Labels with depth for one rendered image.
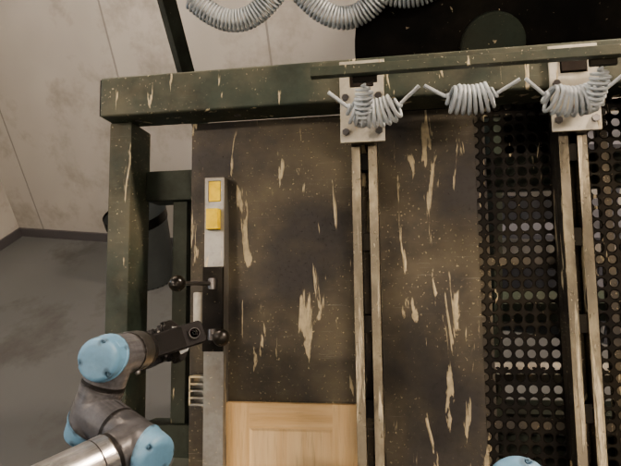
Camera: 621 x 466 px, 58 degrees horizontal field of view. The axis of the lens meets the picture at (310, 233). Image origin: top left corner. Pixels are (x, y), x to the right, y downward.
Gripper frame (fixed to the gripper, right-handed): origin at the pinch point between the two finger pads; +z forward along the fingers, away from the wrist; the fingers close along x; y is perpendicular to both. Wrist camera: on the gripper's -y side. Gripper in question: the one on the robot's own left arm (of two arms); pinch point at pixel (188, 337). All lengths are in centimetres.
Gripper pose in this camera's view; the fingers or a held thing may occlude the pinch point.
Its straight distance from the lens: 132.2
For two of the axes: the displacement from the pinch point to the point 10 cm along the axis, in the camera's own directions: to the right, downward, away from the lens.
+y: -9.2, 3.7, 1.1
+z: 1.6, 1.1, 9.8
